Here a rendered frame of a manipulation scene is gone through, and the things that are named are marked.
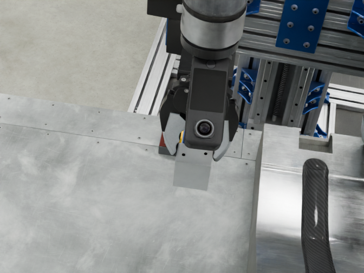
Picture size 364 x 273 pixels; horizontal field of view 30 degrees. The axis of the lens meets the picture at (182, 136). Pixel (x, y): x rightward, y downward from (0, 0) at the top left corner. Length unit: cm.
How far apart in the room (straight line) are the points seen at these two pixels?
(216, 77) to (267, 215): 26
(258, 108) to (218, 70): 98
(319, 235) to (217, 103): 28
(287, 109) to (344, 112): 39
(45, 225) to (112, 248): 11
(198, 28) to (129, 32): 189
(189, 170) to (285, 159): 18
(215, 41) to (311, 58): 76
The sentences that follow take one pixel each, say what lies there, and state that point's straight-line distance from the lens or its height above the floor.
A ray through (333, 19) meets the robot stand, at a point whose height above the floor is 82.
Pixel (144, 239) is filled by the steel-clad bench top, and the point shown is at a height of 80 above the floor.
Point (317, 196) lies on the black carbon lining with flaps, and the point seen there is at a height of 88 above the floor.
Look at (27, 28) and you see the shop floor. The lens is 271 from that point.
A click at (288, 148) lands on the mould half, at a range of 107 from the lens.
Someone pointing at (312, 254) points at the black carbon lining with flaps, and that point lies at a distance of 95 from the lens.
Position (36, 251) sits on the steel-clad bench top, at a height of 80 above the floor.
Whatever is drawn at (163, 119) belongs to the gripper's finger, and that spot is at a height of 102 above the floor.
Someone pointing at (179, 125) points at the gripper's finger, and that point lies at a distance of 90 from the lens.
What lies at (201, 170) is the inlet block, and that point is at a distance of 94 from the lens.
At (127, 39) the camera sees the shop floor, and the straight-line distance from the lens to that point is 264.
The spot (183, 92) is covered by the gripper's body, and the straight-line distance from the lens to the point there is 86.
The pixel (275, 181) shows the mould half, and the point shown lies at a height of 89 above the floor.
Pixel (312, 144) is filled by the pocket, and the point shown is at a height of 86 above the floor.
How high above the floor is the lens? 166
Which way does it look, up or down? 47 degrees down
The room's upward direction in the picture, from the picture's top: 6 degrees clockwise
